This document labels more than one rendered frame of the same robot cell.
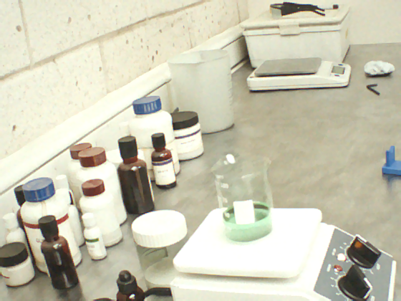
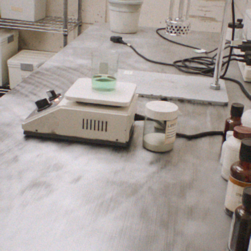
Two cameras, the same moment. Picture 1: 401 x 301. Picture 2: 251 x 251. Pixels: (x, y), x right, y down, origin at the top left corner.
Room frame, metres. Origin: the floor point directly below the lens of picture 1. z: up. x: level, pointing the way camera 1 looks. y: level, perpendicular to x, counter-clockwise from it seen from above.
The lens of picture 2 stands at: (1.28, -0.22, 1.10)
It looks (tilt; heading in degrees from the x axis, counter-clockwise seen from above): 23 degrees down; 163
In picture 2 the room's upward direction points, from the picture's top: 4 degrees clockwise
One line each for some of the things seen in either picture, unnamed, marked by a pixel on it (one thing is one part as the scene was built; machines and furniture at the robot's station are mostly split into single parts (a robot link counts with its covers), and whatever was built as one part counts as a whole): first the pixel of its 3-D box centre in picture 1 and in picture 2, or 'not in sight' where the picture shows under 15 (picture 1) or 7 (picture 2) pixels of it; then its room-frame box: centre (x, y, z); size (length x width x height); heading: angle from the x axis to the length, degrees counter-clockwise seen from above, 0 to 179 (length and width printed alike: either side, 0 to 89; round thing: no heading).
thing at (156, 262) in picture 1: (164, 253); (160, 126); (0.56, 0.06, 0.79); 0.06 x 0.06 x 0.08
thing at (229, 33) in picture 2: not in sight; (234, 32); (-0.36, 0.69, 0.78); 0.06 x 0.06 x 0.06
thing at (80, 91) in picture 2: (251, 239); (102, 91); (0.48, -0.03, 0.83); 0.12 x 0.12 x 0.01; 66
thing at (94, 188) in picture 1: (99, 212); (239, 153); (0.69, 0.15, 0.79); 0.05 x 0.05 x 0.09
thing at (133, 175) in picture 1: (133, 174); (245, 177); (0.79, 0.10, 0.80); 0.04 x 0.04 x 0.11
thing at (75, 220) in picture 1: (68, 217); not in sight; (0.69, 0.19, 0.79); 0.03 x 0.03 x 0.08
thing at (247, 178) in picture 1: (243, 198); (105, 71); (0.49, -0.03, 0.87); 0.06 x 0.05 x 0.08; 19
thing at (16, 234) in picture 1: (16, 240); not in sight; (0.65, 0.26, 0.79); 0.03 x 0.03 x 0.07
